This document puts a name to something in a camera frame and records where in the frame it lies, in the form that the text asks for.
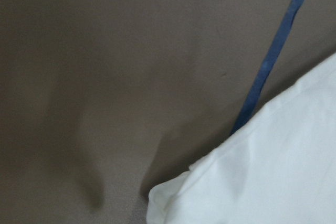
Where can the white printed t-shirt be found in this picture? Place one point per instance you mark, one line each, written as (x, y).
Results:
(278, 168)

